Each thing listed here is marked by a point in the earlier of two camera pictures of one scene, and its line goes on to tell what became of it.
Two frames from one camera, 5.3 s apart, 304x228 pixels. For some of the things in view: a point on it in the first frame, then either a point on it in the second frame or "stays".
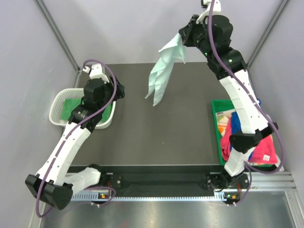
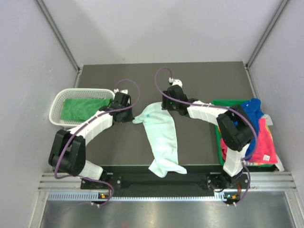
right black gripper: [186, 31] → [166, 104]
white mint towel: [174, 50] → [159, 128]
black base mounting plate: [166, 178] stays
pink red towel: [265, 152] stays
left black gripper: [120, 93] → [129, 118]
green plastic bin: [223, 105] stays
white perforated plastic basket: [57, 103] stays
